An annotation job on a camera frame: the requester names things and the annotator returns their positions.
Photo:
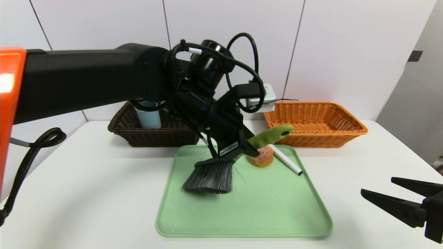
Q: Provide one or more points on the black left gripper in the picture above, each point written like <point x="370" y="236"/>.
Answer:
<point x="232" y="149"/>

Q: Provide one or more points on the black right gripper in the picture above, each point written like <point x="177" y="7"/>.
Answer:
<point x="434" y="213"/>

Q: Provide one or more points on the round orange bread bun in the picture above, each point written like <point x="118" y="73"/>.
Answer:
<point x="263" y="159"/>

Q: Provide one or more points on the light blue plastic cup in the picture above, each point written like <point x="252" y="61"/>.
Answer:
<point x="148" y="119"/>

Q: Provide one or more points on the orange wicker basket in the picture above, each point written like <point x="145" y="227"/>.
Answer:
<point x="311" y="121"/>

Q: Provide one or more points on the dark brown wicker basket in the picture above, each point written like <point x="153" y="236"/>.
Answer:
<point x="155" y="136"/>

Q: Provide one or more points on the white marker pen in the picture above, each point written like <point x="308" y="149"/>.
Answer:
<point x="287" y="160"/>

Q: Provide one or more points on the light green plastic tray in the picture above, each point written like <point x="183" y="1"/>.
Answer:
<point x="259" y="207"/>

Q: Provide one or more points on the dark wall fixture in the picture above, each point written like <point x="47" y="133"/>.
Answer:
<point x="415" y="56"/>

